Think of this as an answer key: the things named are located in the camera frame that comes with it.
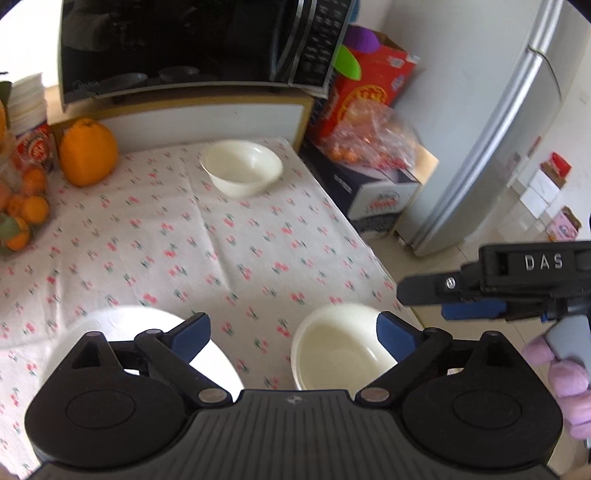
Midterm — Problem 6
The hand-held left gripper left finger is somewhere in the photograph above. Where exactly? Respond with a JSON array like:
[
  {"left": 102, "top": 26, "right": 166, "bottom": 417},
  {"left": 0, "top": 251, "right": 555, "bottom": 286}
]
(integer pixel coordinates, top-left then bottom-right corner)
[{"left": 60, "top": 312, "right": 233, "bottom": 408}]

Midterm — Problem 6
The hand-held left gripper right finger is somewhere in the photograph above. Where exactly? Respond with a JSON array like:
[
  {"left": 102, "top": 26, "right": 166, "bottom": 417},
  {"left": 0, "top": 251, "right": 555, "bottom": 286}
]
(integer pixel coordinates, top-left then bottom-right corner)
[{"left": 355, "top": 311, "right": 532, "bottom": 408}]

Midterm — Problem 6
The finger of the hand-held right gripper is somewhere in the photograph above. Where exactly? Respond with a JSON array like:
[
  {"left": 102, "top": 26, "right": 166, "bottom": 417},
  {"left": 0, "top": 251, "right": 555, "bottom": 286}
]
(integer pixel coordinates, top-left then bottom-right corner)
[
  {"left": 398, "top": 270, "right": 482, "bottom": 306},
  {"left": 441, "top": 298, "right": 507, "bottom": 320}
]

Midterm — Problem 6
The cream ceramic bowl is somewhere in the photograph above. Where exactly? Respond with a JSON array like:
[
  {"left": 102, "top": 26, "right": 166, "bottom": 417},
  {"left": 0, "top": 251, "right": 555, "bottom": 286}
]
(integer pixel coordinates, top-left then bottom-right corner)
[{"left": 291, "top": 303, "right": 408, "bottom": 392}]

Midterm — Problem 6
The white plate with embossed swirls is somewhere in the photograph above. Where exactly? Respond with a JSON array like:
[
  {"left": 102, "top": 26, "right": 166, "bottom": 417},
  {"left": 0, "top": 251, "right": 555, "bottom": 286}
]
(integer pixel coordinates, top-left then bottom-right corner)
[{"left": 45, "top": 305, "right": 244, "bottom": 403}]

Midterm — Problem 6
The person's right hand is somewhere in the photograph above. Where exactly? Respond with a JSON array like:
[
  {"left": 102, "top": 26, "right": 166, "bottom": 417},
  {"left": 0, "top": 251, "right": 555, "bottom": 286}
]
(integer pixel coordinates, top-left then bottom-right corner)
[{"left": 522, "top": 338, "right": 591, "bottom": 440}]

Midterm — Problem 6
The pink cardboard box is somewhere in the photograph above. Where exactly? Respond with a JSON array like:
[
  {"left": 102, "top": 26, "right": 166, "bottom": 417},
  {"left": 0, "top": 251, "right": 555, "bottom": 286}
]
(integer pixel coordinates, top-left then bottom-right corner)
[{"left": 549, "top": 207, "right": 583, "bottom": 241}]

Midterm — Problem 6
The cherry print tablecloth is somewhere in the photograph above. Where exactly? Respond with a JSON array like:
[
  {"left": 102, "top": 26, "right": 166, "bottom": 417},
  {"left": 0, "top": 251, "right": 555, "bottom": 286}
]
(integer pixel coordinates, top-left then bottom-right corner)
[{"left": 0, "top": 136, "right": 416, "bottom": 477}]

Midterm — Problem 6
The white and blue cardboard box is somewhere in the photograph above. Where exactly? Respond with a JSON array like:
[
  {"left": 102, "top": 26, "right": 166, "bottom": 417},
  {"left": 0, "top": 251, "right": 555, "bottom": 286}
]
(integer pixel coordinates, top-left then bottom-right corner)
[{"left": 299, "top": 137, "right": 440, "bottom": 241}]

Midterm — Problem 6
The red and white box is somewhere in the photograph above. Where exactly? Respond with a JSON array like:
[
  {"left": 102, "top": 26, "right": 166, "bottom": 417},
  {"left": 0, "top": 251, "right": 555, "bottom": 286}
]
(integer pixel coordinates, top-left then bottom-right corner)
[{"left": 539, "top": 151, "right": 572, "bottom": 189}]

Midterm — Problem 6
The silver refrigerator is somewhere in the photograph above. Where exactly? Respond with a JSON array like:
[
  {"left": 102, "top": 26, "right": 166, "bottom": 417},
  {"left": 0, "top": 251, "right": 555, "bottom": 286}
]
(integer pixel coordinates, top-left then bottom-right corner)
[{"left": 392, "top": 0, "right": 574, "bottom": 257}]

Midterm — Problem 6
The plastic bag of oranges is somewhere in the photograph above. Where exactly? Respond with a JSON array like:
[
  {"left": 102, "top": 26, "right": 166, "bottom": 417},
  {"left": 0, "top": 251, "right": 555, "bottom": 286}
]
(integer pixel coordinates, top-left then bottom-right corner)
[{"left": 322, "top": 100, "right": 422, "bottom": 172}]

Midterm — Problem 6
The white deep bowl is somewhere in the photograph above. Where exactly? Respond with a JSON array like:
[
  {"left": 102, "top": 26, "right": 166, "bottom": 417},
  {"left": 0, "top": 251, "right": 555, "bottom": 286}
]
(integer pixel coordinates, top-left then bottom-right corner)
[{"left": 200, "top": 141, "right": 283, "bottom": 199}]

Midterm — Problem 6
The large orange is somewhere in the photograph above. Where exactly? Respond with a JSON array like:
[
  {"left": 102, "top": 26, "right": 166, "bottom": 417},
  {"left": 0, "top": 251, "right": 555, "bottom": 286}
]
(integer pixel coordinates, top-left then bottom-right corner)
[{"left": 59, "top": 117, "right": 119, "bottom": 188}]

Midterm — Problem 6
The glass teapot with kumquats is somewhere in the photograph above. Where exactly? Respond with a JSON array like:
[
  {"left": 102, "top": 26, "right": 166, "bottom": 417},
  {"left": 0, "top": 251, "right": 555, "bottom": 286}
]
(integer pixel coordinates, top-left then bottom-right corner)
[{"left": 0, "top": 133, "right": 51, "bottom": 257}]

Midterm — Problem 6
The red cardboard box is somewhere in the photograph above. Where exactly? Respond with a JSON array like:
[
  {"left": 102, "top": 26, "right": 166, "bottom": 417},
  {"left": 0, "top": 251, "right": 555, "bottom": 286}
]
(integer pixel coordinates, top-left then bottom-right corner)
[{"left": 307, "top": 30, "right": 422, "bottom": 153}]

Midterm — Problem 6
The white wooden-edged shelf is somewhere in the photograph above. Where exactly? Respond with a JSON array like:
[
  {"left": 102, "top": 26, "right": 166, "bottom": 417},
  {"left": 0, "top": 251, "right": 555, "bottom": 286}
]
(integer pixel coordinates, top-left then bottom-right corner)
[{"left": 48, "top": 89, "right": 315, "bottom": 154}]

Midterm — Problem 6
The green plastic item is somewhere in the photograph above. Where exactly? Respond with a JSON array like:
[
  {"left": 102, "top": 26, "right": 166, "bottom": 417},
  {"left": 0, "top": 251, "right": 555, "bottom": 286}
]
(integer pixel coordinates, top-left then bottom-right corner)
[{"left": 332, "top": 44, "right": 363, "bottom": 80}]

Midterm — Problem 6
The purple plastic item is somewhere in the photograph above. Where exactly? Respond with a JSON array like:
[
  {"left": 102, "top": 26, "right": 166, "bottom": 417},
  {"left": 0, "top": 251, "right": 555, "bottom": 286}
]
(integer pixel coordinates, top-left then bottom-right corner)
[{"left": 346, "top": 25, "right": 385, "bottom": 54}]

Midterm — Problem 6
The stack of white containers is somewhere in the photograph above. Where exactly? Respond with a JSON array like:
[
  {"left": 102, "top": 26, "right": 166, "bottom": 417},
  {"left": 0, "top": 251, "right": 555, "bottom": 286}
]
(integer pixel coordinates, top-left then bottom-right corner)
[{"left": 8, "top": 73, "right": 49, "bottom": 137}]

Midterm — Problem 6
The black microwave oven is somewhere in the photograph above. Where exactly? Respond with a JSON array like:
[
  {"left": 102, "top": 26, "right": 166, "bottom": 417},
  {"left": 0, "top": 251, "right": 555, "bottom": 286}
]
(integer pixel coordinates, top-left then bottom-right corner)
[{"left": 58, "top": 0, "right": 357, "bottom": 110}]

